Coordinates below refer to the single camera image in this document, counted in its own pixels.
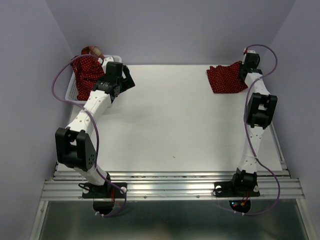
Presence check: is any purple cable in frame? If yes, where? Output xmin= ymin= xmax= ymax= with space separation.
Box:
xmin=216 ymin=44 xmax=280 ymax=217
xmin=51 ymin=58 xmax=128 ymax=218

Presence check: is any white plastic basket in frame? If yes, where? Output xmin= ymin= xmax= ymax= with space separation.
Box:
xmin=65 ymin=55 xmax=122 ymax=105

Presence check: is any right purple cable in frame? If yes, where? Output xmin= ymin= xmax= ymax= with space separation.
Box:
xmin=216 ymin=44 xmax=280 ymax=217

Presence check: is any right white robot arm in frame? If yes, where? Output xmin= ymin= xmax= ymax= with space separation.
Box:
xmin=230 ymin=49 xmax=278 ymax=197

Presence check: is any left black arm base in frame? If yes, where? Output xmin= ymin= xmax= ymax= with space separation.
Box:
xmin=78 ymin=182 xmax=125 ymax=199

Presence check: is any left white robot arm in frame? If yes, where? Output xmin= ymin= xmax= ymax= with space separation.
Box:
xmin=55 ymin=61 xmax=135 ymax=197

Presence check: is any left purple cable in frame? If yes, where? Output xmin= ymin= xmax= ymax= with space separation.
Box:
xmin=51 ymin=58 xmax=128 ymax=218

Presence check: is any red polka dot skirt pile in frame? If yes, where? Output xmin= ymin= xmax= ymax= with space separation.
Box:
xmin=70 ymin=56 xmax=104 ymax=101

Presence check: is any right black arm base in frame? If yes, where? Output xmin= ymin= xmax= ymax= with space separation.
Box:
xmin=212 ymin=181 xmax=260 ymax=198

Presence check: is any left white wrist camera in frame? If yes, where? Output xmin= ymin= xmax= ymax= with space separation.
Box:
xmin=98 ymin=56 xmax=114 ymax=66

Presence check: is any red plaid skirt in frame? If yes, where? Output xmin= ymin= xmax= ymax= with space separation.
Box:
xmin=81 ymin=46 xmax=105 ymax=60

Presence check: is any aluminium rail frame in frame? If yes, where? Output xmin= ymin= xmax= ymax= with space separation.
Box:
xmin=29 ymin=65 xmax=311 ymax=240

